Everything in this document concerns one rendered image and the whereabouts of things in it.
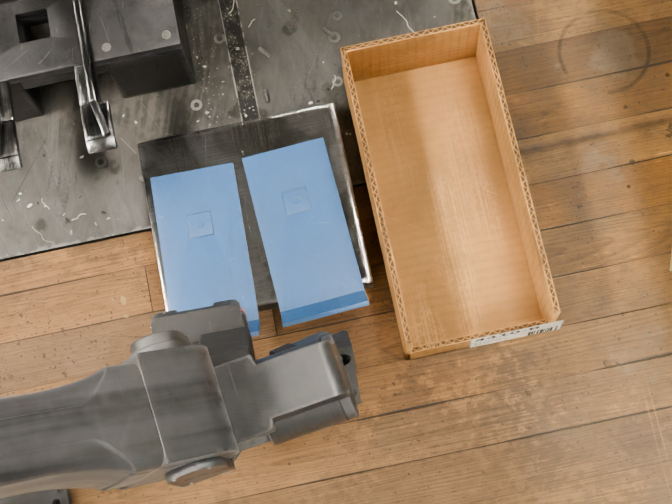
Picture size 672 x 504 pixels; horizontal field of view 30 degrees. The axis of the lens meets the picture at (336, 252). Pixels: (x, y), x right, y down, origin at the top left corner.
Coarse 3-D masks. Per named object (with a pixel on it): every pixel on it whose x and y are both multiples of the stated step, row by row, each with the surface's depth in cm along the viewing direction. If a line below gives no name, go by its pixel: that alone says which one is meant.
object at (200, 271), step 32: (160, 192) 104; (192, 192) 104; (224, 192) 104; (160, 224) 103; (224, 224) 103; (192, 256) 102; (224, 256) 102; (192, 288) 102; (224, 288) 102; (256, 320) 101
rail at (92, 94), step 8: (80, 0) 102; (80, 8) 101; (80, 16) 101; (80, 24) 101; (80, 32) 101; (80, 40) 101; (88, 48) 101; (88, 56) 100; (88, 64) 100; (88, 72) 100; (96, 72) 102; (88, 80) 100; (96, 80) 101; (88, 88) 100; (96, 88) 100; (88, 96) 99; (96, 96) 100
